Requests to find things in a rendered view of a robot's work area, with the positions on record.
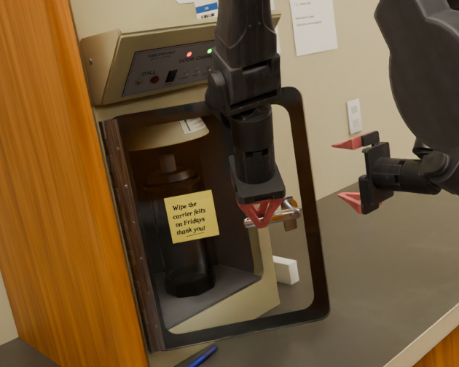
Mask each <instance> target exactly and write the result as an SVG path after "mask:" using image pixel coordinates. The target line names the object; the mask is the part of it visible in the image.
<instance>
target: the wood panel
mask: <svg viewBox="0 0 459 367"><path fill-rule="evenodd" d="M0 270H1V276H2V278H3V281H4V286H5V289H6V292H7V297H8V299H9V305H10V307H11V310H12V315H13V318H14V321H15V325H16V329H17V333H18V336H19V337H20V338H21V339H22V340H24V341H25V342H27V343H28V344H30V345H31V346H32V347H34V348H35V349H36V350H38V351H40V353H42V354H43V355H45V356H46V357H48V358H49V359H50V360H52V361H53V362H55V363H57V364H58V365H59V366H60V367H148V363H147V360H146V354H145V350H144V344H143V340H142V337H141V331H140V327H139V324H138V318H137V314H136V308H135V304H134V300H133V295H132V291H131V287H130V281H129V277H128V271H127V267H126V264H125V258H124V254H123V251H122V245H121V241H120V238H119V232H118V228H117V222H116V218H115V214H114V209H113V205H112V201H111V195H110V191H109V185H108V181H107V178H106V172H105V168H104V165H103V159H102V155H101V149H100V145H99V142H98V136H97V132H96V128H95V123H94V119H93V113H92V109H91V105H90V99H89V95H88V92H87V86H86V82H85V76H84V72H83V69H82V63H81V59H80V56H79V50H78V46H77V40H76V36H75V33H74V27H73V23H72V19H71V13H70V9H69V6H68V0H0Z"/></svg>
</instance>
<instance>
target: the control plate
mask: <svg viewBox="0 0 459 367"><path fill-rule="evenodd" d="M213 47H216V42H215V40H209V41H204V42H195V43H190V44H181V45H176V46H170V47H161V48H157V49H151V50H142V51H137V52H135V53H134V56H133V60H132V63H131V66H130V70H129V73H128V76H127V80H126V83H125V87H124V90H123V93H122V97H125V96H129V95H135V94H139V93H143V92H149V91H153V90H160V89H164V88H167V87H174V86H178V85H182V84H188V83H192V82H199V81H202V80H206V79H208V75H209V74H212V72H213V61H212V53H209V54H208V53H207V51H208V49H210V48H213ZM188 52H192V54H191V56H189V57H187V56H186V55H187V53H188ZM208 66H210V67H211V70H210V71H207V70H206V69H207V67H208ZM197 68H199V69H200V72H199V73H198V72H197V73H196V72H195V69H197ZM176 69H178V71H177V72H176V76H175V78H174V80H173V82H167V83H165V81H166V79H167V76H168V73H169V71H172V70H176ZM186 70H188V75H184V74H183V73H184V71H186ZM154 76H158V77H159V81H158V82H157V83H155V84H152V83H151V79H152V77H154ZM138 80H141V83H140V84H139V85H136V81H138Z"/></svg>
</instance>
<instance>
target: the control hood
mask: <svg viewBox="0 0 459 367"><path fill-rule="evenodd" d="M271 13H272V21H273V25H274V28H275V27H276V25H277V24H278V21H279V20H280V18H281V11H280V10H279V9H277V10H271ZM216 22H217V17H209V18H202V19H196V20H184V21H178V22H171V23H159V24H153V25H141V26H135V27H128V28H118V29H115V30H112V31H107V32H104V33H100V34H96V35H93V36H89V37H85V38H82V39H81V41H80V44H81V48H82V54H83V58H84V62H85V68H86V72H87V78H88V81H89V85H90V91H91V95H92V98H93V104H95V105H96V106H103V105H106V104H110V103H116V102H120V101H124V100H130V99H134V98H140V97H144V96H147V95H154V94H157V93H161V92H168V91H171V90H178V89H181V88H185V87H191V86H195V85H199V84H205V83H208V80H207V79H206V80H202V81H198V82H192V83H188V84H182V85H178V86H174V87H167V88H164V89H160V90H153V91H149V92H143V93H139V94H135V95H129V96H125V97H122V93H123V90H124V87H125V83H126V80H127V77H128V73H129V70H130V66H131V63H132V60H133V56H134V53H135V52H137V51H142V50H151V49H157V48H161V47H170V46H176V45H181V44H190V43H195V42H204V41H209V40H214V39H215V34H214V31H215V27H216Z"/></svg>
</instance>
